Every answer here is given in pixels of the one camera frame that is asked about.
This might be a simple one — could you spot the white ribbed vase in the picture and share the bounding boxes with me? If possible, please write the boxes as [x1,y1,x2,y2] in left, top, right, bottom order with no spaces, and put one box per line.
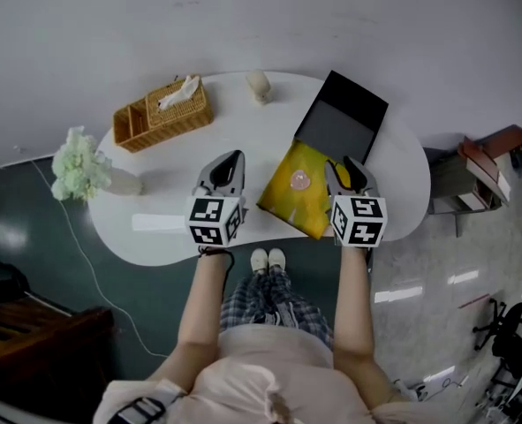
[105,167,145,197]

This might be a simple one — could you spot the black white shoulder strap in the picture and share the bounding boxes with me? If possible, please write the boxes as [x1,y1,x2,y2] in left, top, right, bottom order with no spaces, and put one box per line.
[110,395,173,424]

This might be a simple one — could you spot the cream small figurine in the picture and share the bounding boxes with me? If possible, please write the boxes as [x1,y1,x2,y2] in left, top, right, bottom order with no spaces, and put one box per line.
[246,69,272,106]

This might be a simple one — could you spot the white kidney-shaped table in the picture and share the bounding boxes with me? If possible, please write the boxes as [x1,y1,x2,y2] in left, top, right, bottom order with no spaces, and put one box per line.
[87,70,432,268]

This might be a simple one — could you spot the person's left forearm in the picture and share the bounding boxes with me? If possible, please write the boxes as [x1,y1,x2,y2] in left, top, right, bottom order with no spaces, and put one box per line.
[148,254,231,392]

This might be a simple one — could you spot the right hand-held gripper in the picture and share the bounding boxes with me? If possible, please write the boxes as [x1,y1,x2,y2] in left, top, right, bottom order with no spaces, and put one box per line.
[324,155,388,249]

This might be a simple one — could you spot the red-brown board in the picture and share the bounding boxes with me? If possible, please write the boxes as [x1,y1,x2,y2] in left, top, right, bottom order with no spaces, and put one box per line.
[458,124,522,207]

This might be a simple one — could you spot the person's right forearm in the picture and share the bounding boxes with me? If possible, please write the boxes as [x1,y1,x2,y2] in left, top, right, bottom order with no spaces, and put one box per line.
[333,246,410,405]

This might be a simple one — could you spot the white floor cable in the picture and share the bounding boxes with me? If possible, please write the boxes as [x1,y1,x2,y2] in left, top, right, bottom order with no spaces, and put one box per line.
[30,159,170,359]

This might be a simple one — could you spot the small pink round object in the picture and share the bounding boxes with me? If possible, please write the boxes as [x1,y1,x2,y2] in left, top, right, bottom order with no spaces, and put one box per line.
[289,169,314,191]

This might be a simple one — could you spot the wicker tissue basket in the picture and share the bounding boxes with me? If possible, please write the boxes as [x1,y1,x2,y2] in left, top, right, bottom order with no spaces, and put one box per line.
[112,75,215,154]

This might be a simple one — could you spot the dark wooden furniture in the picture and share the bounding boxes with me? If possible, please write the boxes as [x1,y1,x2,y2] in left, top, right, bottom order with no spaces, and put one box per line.
[0,296,116,414]

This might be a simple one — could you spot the person's left white shoe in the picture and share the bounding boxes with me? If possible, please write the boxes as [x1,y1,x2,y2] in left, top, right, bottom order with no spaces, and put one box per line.
[250,248,269,274]

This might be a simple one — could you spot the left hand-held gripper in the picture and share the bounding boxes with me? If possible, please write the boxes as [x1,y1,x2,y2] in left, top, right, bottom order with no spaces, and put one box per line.
[184,149,247,248]

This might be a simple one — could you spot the person's plaid trousers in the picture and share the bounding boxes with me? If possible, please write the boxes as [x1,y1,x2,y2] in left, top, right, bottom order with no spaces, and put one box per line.
[219,266,334,348]

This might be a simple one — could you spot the black wrist cord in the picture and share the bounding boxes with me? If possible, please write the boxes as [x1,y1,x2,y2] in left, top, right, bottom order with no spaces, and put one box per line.
[197,245,236,299]

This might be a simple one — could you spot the white tissue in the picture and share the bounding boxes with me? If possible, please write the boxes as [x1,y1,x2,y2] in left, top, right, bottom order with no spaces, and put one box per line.
[157,74,201,110]

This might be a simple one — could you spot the grey metal shelf unit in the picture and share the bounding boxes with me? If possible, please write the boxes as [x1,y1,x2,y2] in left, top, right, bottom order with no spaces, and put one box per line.
[423,146,509,216]

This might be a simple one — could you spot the person's pale pink shirt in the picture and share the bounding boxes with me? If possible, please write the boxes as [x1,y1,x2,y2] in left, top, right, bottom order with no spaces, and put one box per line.
[93,324,447,424]

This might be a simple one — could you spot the white green flower bunch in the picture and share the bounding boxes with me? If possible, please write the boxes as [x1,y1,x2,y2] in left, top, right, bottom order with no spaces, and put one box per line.
[50,125,113,202]

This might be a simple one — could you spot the black and yellow box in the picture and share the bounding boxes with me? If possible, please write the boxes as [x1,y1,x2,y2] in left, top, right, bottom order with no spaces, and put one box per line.
[255,70,390,241]

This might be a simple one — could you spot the black office chair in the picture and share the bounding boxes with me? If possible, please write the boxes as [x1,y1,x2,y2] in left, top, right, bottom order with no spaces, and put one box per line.
[472,298,522,379]

